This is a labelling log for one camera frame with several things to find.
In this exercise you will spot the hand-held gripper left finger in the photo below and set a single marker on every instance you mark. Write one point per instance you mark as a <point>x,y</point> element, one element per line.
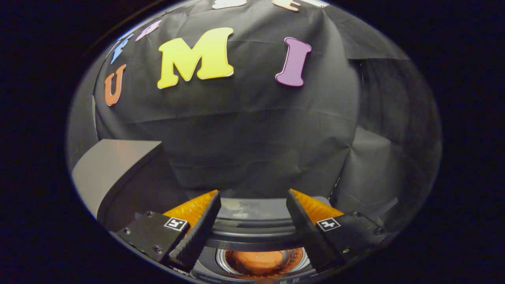
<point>199,232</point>

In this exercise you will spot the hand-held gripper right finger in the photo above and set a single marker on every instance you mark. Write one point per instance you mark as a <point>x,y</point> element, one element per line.
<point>307,232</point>

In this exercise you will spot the grey washing machine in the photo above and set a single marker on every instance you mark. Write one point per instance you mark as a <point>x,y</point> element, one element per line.
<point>205,272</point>

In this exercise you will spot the dark washing machine lid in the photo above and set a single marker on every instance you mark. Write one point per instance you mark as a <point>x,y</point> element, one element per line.
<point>252,236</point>

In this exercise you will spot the orange polo shirt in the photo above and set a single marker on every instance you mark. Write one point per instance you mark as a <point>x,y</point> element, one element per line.
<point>256,262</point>

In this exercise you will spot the black backdrop cloth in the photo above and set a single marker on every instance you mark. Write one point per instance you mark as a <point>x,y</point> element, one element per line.
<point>252,138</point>

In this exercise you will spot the grey cabinet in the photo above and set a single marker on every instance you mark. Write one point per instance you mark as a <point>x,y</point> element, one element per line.
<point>106,169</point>

